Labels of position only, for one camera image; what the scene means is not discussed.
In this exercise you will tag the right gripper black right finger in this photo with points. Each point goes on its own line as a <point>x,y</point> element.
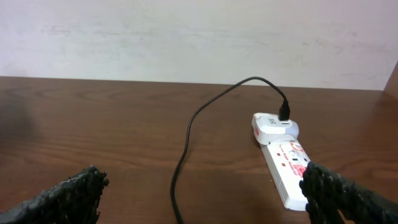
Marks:
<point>333,199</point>

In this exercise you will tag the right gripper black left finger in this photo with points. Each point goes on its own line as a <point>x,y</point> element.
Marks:
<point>73,201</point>

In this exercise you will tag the white USB charger adapter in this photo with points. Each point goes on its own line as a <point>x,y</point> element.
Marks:
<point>269,130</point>

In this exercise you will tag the white power strip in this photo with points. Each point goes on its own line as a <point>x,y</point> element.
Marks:
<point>287,162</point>

